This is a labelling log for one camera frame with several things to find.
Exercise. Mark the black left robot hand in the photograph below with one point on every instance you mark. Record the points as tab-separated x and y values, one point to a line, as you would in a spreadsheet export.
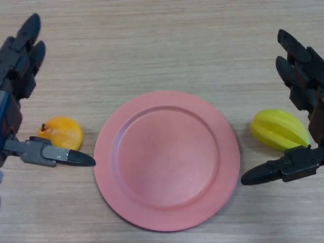
15	65

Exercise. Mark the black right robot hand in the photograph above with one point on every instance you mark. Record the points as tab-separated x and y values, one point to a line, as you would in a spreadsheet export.
303	73

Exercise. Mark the yellow starfruit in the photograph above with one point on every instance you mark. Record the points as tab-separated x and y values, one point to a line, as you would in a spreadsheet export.
278	129

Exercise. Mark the pink round plate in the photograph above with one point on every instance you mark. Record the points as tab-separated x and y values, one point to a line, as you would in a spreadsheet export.
167	162

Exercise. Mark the orange-yellow pear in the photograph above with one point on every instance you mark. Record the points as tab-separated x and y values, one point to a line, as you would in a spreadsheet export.
63	131

